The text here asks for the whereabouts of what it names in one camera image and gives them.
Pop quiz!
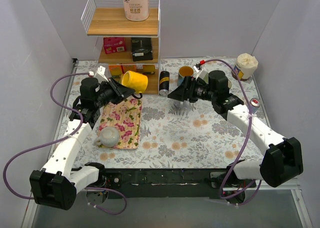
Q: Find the cartoon jar with cloth lid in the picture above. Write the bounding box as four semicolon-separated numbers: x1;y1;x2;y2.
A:
232;53;259;81

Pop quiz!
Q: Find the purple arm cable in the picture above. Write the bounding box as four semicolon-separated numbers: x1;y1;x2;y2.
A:
2;72;128;215
218;59;263;206

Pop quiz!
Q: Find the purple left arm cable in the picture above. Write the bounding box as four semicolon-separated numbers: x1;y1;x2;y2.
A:
2;72;128;215

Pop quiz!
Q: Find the black coffee bag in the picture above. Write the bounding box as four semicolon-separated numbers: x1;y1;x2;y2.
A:
131;37;154;62

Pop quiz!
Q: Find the floral serving tray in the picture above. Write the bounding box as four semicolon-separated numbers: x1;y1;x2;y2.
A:
98;98;142;150

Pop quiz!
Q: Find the wooden wire shelf rack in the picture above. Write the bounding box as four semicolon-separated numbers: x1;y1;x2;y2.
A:
81;0;161;95

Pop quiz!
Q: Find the grey-blue mug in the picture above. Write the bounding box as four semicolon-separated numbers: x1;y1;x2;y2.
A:
173;101;186;109

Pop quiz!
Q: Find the yellow mug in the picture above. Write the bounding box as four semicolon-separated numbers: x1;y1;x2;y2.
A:
121;71;149;98

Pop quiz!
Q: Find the cream ceramic mug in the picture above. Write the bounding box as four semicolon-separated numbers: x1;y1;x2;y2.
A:
227;80;232;89

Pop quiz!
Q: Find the blue butterfly ceramic mug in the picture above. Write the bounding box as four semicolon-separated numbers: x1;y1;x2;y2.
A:
177;66;194;86

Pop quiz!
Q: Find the white ceramic mug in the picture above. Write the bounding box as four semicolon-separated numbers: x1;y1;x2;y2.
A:
93;127;120;148

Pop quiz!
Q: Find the floral tablecloth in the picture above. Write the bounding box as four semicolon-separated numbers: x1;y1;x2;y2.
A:
51;57;276;170

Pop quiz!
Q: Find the yellow box left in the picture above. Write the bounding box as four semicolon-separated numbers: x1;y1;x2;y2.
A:
108;65;123;78

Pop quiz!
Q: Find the yellow box middle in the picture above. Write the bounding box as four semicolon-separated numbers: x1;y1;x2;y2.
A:
122;65;137;73

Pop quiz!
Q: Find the black beverage can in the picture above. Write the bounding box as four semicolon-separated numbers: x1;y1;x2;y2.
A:
158;71;170;96

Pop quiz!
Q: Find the wrapped toilet paper roll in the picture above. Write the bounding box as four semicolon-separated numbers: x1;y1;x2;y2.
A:
123;0;150;22

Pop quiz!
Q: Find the red tissue box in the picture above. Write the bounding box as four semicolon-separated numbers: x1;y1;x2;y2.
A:
103;37;127;54

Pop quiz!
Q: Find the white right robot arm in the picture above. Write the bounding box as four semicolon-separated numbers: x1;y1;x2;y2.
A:
168;71;304;187

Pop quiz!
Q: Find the yellow box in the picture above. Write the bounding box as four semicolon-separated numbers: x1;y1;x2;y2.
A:
108;65;123;78
142;64;156;75
122;65;137;73

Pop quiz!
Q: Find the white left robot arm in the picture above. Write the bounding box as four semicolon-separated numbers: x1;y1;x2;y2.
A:
29;77;135;210

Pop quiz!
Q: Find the yellow box right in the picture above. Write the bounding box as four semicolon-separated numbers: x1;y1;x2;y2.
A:
142;64;156;75

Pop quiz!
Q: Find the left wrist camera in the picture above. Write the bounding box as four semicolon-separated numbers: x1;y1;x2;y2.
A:
88;66;108;83

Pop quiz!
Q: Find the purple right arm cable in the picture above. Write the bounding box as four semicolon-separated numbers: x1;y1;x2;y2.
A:
218;59;263;206

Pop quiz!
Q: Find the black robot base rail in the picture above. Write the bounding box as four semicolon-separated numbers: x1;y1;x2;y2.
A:
77;166;258;203

